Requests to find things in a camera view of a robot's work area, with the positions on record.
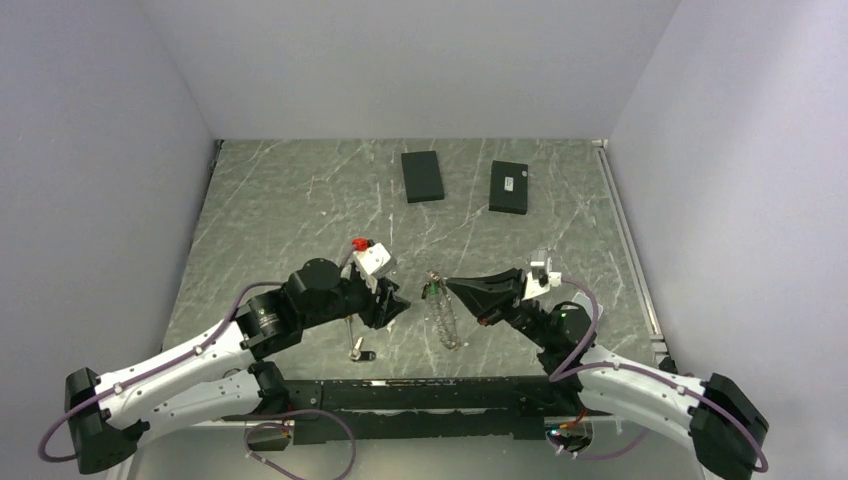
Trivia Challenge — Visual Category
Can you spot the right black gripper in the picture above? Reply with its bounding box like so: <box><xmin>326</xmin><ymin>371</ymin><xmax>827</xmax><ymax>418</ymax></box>
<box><xmin>445</xmin><ymin>269</ymin><xmax>553</xmax><ymax>350</ymax></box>

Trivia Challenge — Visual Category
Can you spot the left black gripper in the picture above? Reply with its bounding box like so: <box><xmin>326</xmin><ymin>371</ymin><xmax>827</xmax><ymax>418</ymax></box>
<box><xmin>301</xmin><ymin>270</ymin><xmax>411</xmax><ymax>330</ymax></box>

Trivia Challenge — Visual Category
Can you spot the numbered metal key ring disc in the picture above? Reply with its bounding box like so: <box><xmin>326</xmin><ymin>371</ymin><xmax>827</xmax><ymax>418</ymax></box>
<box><xmin>421</xmin><ymin>270</ymin><xmax>463</xmax><ymax>351</ymax></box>

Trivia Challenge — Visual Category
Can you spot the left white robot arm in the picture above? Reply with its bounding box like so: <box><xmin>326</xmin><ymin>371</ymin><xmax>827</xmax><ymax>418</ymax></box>
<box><xmin>61</xmin><ymin>245</ymin><xmax>410</xmax><ymax>475</ymax></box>

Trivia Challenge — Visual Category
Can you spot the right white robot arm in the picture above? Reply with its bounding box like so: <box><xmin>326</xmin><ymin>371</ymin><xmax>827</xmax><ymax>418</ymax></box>
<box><xmin>442</xmin><ymin>268</ymin><xmax>769</xmax><ymax>479</ymax></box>

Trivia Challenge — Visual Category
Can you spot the black yellow screwdriver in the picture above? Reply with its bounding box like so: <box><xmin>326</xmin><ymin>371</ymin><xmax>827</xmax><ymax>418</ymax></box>
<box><xmin>344</xmin><ymin>316</ymin><xmax>359</xmax><ymax>361</ymax></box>

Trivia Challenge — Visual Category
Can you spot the black head key near screwdriver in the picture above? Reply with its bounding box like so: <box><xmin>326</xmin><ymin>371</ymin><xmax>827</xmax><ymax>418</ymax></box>
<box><xmin>349</xmin><ymin>337</ymin><xmax>377</xmax><ymax>362</ymax></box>

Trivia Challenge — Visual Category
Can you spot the black box with label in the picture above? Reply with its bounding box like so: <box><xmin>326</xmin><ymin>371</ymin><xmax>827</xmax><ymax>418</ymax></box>
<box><xmin>488</xmin><ymin>161</ymin><xmax>529</xmax><ymax>215</ymax></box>

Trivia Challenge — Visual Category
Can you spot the plain black box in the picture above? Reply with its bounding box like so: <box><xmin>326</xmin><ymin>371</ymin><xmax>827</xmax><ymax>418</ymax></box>
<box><xmin>401</xmin><ymin>150</ymin><xmax>445</xmax><ymax>204</ymax></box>

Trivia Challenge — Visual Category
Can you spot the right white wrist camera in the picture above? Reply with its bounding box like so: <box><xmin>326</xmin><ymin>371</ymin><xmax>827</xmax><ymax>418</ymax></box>
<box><xmin>523</xmin><ymin>249</ymin><xmax>562</xmax><ymax>300</ymax></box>

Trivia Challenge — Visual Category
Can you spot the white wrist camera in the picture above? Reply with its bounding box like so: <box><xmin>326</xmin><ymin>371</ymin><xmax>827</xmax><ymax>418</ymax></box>
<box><xmin>353</xmin><ymin>243</ymin><xmax>397</xmax><ymax>279</ymax></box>
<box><xmin>523</xmin><ymin>249</ymin><xmax>562</xmax><ymax>300</ymax></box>

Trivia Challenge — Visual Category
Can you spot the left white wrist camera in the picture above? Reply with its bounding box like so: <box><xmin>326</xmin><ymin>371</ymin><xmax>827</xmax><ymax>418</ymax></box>
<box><xmin>353</xmin><ymin>243</ymin><xmax>397</xmax><ymax>279</ymax></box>

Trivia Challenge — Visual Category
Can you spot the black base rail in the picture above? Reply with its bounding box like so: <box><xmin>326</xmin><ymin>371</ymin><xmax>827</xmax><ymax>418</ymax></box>
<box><xmin>238</xmin><ymin>375</ymin><xmax>592</xmax><ymax>445</ymax></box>

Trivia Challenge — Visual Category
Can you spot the aluminium frame rail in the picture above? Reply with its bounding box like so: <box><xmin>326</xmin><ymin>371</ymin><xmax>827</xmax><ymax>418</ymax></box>
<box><xmin>650</xmin><ymin>334</ymin><xmax>678</xmax><ymax>374</ymax></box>

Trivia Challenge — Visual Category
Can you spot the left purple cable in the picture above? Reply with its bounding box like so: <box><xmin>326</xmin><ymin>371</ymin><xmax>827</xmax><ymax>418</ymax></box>
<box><xmin>36</xmin><ymin>246</ymin><xmax>359</xmax><ymax>480</ymax></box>

